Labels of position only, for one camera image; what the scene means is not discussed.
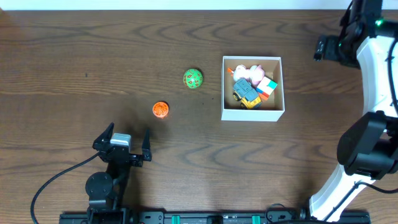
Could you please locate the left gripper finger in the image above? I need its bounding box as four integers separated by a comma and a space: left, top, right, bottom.
142, 129, 152, 162
92, 123, 114, 151

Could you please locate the orange patterned ball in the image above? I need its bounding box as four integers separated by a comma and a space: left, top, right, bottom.
152, 101, 169, 119

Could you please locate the colourful puzzle cube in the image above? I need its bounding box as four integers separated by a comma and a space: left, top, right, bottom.
256, 77, 277, 101

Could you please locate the pink white toy figure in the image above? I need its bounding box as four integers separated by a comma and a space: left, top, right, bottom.
227, 65, 265, 87

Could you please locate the green number ball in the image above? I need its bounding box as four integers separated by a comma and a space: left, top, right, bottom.
183, 68, 204, 89

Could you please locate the grey yellow toy truck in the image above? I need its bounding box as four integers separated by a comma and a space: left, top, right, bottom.
233, 78, 262, 110

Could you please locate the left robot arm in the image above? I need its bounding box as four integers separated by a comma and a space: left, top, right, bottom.
85, 123, 152, 224

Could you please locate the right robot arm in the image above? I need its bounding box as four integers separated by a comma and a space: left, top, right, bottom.
297, 0, 397, 223

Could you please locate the white cardboard box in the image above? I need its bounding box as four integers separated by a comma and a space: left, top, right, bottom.
221, 56, 285, 122

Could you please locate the left black cable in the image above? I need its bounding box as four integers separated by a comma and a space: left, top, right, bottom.
30, 151, 101, 224

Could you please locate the black cable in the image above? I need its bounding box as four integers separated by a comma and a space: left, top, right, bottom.
323, 37, 398, 222
30, 151, 101, 224

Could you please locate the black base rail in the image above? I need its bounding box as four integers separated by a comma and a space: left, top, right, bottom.
58, 208, 371, 224

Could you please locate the right black cable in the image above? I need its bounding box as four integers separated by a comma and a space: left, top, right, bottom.
323, 37, 398, 222

